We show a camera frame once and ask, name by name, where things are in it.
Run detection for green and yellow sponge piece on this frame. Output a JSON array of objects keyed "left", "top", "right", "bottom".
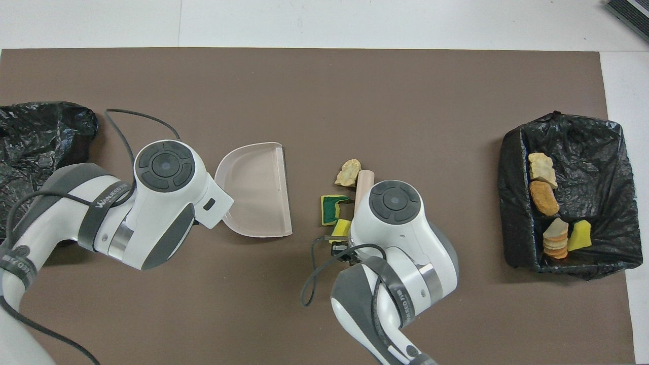
[{"left": 320, "top": 195, "right": 355, "bottom": 226}]

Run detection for beige hand brush black bristles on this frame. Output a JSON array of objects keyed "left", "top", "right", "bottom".
[{"left": 353, "top": 170, "right": 376, "bottom": 213}]

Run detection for pale bread piece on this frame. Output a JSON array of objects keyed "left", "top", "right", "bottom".
[{"left": 335, "top": 159, "right": 362, "bottom": 187}]

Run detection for beige plastic dustpan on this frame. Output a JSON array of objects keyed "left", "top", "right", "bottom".
[{"left": 214, "top": 142, "right": 293, "bottom": 238}]

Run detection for round brown bread roll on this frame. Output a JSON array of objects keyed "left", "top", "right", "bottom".
[{"left": 530, "top": 181, "right": 560, "bottom": 216}]

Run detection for striped bread chunk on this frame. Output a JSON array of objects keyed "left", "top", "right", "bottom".
[{"left": 543, "top": 218, "right": 569, "bottom": 260}]

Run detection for striped croissant piece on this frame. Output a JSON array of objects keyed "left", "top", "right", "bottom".
[{"left": 528, "top": 152, "right": 558, "bottom": 189}]

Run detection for small yellow sponge wedge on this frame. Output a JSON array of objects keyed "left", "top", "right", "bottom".
[{"left": 567, "top": 220, "right": 592, "bottom": 252}]

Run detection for bin with black trash bag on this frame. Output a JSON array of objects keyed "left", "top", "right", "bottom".
[
  {"left": 497, "top": 112, "right": 643, "bottom": 280},
  {"left": 0, "top": 101, "right": 99, "bottom": 246}
]

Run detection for brown table mat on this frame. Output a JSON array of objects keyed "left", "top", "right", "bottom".
[{"left": 0, "top": 48, "right": 637, "bottom": 365}]

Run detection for dark ribbed device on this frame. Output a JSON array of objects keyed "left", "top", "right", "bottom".
[{"left": 604, "top": 0, "right": 649, "bottom": 44}]

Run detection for left arm gripper cable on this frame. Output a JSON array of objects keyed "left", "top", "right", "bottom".
[{"left": 0, "top": 108, "right": 182, "bottom": 365}]

